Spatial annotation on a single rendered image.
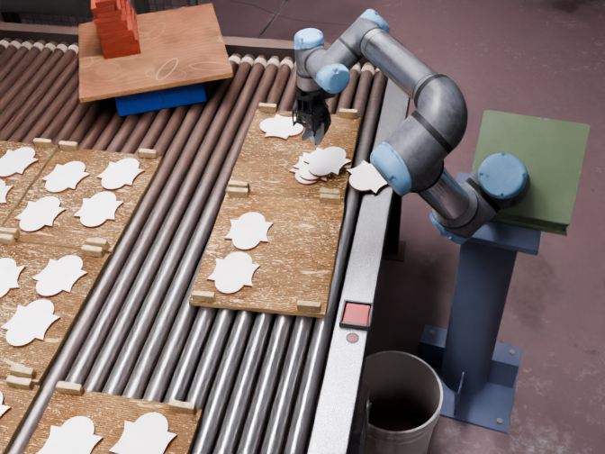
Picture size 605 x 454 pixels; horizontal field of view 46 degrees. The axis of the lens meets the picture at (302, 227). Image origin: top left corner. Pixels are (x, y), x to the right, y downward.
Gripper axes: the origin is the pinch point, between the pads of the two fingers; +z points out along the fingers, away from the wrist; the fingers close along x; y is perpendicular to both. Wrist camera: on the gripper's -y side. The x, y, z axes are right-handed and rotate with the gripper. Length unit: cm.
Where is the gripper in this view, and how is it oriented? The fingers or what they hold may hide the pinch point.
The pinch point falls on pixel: (317, 140)
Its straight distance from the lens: 207.4
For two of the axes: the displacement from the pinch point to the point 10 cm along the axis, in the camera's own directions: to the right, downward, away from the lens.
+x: 8.8, 3.1, -3.7
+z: 0.5, 7.1, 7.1
